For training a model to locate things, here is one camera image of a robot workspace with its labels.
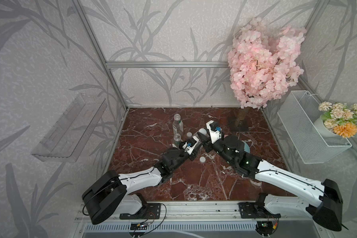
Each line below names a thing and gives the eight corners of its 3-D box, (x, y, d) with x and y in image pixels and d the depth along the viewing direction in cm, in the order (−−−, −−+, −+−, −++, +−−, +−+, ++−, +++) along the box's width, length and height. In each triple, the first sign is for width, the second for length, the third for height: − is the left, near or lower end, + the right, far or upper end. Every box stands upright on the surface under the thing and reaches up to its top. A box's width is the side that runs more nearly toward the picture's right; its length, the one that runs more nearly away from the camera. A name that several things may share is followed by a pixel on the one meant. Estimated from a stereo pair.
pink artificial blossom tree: (212, 131, 108) (233, 34, 58) (223, 106, 125) (246, 15, 74) (253, 146, 100) (318, 49, 50) (258, 117, 117) (312, 23, 66)
